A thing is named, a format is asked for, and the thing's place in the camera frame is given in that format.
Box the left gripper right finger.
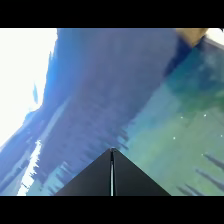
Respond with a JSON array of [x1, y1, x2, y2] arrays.
[[112, 148, 171, 197]]

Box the brown pants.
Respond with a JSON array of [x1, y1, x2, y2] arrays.
[[175, 27, 210, 48]]

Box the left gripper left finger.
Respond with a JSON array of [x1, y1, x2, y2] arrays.
[[54, 148, 113, 197]]

